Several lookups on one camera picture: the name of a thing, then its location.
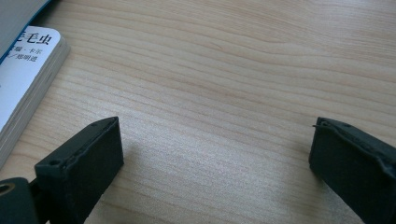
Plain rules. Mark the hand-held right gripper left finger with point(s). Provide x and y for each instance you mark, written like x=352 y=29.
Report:
x=84 y=165

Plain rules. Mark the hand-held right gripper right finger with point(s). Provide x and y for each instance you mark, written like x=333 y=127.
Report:
x=351 y=168

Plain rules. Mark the white caterpillar board book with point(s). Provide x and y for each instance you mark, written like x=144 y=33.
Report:
x=25 y=81

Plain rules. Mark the blue book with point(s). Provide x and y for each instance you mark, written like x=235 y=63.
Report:
x=15 y=21

